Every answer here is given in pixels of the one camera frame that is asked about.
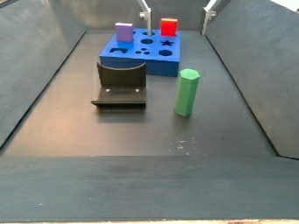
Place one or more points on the purple rectangular block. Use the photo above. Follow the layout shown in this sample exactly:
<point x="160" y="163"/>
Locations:
<point x="125" y="32"/>

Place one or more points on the blue shape sorter board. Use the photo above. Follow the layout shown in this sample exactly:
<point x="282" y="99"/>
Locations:
<point x="157" y="50"/>

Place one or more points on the red rounded block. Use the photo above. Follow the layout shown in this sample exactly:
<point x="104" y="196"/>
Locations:
<point x="169" y="26"/>

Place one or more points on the green hexagon prism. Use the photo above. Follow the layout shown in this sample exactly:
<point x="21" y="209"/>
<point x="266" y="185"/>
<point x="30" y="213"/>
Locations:
<point x="189" y="83"/>

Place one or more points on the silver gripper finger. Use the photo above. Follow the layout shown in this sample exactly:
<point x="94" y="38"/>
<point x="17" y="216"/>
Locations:
<point x="209" y="13"/>
<point x="146" y="14"/>

